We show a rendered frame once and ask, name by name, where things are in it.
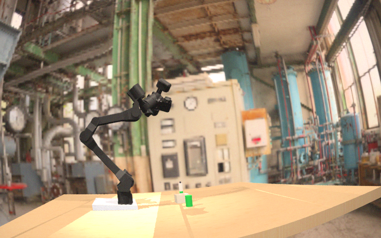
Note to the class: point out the green cylinder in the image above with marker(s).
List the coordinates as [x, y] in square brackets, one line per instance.
[189, 202]

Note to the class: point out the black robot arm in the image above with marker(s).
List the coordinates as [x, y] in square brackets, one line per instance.
[136, 93]

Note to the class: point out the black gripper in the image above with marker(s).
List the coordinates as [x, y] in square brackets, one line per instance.
[162, 85]

